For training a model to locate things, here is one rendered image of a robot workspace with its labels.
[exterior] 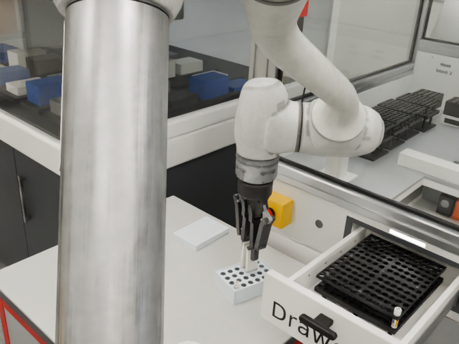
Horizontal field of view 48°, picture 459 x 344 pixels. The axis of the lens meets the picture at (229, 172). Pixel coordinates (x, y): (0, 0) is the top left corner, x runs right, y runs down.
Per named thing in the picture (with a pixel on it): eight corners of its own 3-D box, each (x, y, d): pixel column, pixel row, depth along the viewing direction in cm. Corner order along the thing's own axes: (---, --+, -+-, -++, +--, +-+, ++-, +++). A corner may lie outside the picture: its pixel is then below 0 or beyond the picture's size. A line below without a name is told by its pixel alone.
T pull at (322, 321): (333, 342, 87) (335, 336, 86) (297, 321, 91) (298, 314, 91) (345, 332, 89) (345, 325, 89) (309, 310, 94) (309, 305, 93)
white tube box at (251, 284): (233, 305, 115) (234, 291, 113) (214, 284, 121) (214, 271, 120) (278, 288, 121) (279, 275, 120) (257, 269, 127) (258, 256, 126)
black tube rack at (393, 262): (391, 345, 96) (398, 318, 93) (312, 299, 106) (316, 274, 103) (440, 291, 111) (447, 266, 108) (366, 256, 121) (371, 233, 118)
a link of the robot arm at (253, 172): (252, 164, 102) (250, 191, 105) (288, 156, 107) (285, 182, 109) (227, 148, 109) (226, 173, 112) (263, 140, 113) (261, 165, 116)
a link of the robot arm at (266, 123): (231, 160, 103) (297, 165, 103) (235, 84, 96) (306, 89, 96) (233, 140, 113) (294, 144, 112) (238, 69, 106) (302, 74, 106)
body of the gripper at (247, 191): (230, 172, 112) (228, 209, 116) (252, 188, 105) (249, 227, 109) (259, 166, 115) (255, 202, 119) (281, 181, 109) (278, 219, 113)
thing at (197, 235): (195, 251, 133) (196, 246, 132) (173, 237, 138) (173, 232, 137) (229, 233, 142) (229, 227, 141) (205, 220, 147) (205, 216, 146)
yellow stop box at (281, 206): (279, 231, 129) (281, 206, 126) (257, 220, 133) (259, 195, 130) (291, 224, 132) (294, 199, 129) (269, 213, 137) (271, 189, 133)
